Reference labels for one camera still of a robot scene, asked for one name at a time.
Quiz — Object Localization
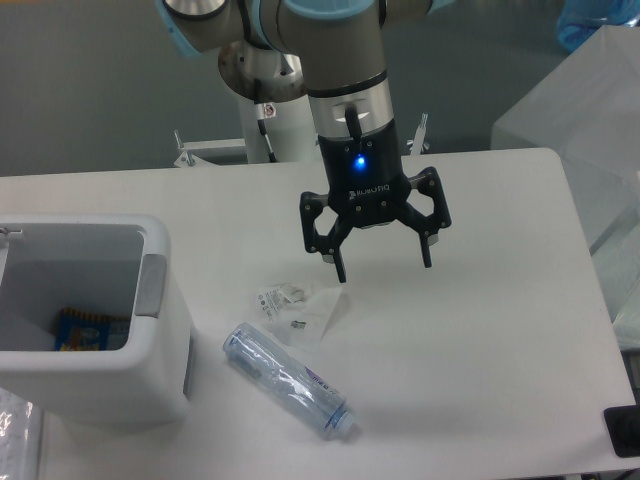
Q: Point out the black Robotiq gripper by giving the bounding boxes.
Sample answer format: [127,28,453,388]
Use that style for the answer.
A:
[299,119,453,285]

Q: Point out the clear plastic wrapper bag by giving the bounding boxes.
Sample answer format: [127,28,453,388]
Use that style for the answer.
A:
[254,280,343,351]

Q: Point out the clear plastic bottle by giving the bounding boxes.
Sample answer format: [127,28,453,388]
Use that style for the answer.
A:
[223,322,356,440]

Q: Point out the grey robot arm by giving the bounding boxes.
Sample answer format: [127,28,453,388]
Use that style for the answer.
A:
[156,1,451,269]

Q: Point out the white trash can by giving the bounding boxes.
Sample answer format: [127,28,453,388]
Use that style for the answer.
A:
[1,214,194,424]

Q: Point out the right table clamp screw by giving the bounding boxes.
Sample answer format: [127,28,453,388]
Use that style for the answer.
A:
[407,112,430,156]

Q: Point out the blue plastic bag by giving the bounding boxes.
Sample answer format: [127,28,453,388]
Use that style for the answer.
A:
[556,0,639,53]

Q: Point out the black device at edge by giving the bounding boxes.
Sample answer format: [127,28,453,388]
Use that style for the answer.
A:
[604,405,639,458]

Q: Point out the blue yellow snack packet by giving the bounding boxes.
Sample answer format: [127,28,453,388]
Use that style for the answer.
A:
[55,307,131,352]

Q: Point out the clear plastic sheet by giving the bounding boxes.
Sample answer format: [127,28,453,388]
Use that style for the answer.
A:
[1,389,43,480]

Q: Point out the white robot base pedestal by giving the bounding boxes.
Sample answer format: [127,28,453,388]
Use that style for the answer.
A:
[218,40,321,164]

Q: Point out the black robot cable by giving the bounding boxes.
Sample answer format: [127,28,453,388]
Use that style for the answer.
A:
[252,78,279,164]

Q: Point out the left table clamp bracket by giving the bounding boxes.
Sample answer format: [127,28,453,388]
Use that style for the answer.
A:
[173,129,247,168]

